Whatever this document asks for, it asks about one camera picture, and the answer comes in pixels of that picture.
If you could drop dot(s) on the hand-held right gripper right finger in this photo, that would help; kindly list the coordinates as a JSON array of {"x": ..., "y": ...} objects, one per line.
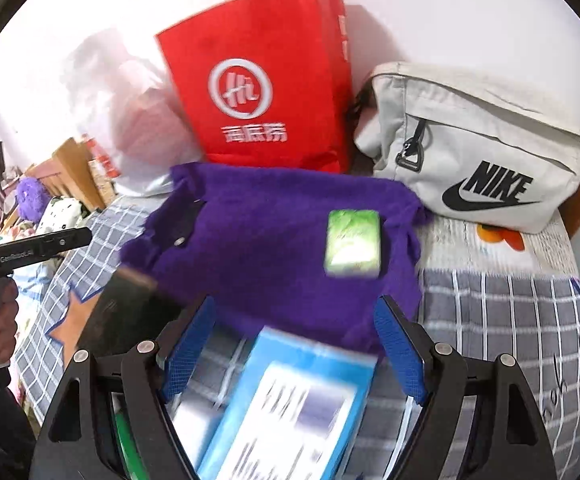
[{"x": 397, "y": 345}]

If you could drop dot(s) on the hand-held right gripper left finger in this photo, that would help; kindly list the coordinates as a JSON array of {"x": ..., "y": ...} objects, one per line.
[{"x": 189, "y": 342}]

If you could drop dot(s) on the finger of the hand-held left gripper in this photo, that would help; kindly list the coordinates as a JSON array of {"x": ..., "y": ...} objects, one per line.
[{"x": 64, "y": 242}]

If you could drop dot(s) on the blue packet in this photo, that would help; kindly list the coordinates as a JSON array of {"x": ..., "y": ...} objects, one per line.
[{"x": 295, "y": 360}]

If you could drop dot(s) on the white spotted pillow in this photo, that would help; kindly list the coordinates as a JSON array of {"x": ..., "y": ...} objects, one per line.
[{"x": 62, "y": 215}]

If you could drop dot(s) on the purple plush toy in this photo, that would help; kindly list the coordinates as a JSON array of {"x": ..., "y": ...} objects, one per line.
[{"x": 32, "y": 197}]

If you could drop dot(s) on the dark green paper bag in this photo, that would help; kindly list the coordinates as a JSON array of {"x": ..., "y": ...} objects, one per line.
[{"x": 119, "y": 310}]

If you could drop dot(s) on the wooden headboard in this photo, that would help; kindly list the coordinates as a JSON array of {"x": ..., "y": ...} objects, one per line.
[{"x": 74, "y": 165}]

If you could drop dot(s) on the grey plaid quilt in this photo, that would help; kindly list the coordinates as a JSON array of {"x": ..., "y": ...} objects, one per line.
[{"x": 495, "y": 320}]

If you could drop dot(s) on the green tissue packet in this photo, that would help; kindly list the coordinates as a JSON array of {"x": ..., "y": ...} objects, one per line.
[{"x": 352, "y": 242}]

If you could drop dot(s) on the white printed bedsheet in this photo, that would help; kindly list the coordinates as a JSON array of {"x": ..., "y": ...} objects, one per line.
[{"x": 460, "y": 250}]

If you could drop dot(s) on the purple fuzzy cloth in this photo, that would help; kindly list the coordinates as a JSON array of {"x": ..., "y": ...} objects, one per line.
[{"x": 260, "y": 240}]

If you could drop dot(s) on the white plastic bag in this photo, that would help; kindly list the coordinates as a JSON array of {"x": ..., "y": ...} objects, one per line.
[{"x": 114, "y": 110}]

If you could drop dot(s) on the grey sling bag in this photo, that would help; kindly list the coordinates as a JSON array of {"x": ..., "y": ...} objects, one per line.
[{"x": 470, "y": 125}]

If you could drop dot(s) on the red paper bag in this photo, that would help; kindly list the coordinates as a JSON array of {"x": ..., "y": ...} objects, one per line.
[{"x": 250, "y": 35}]

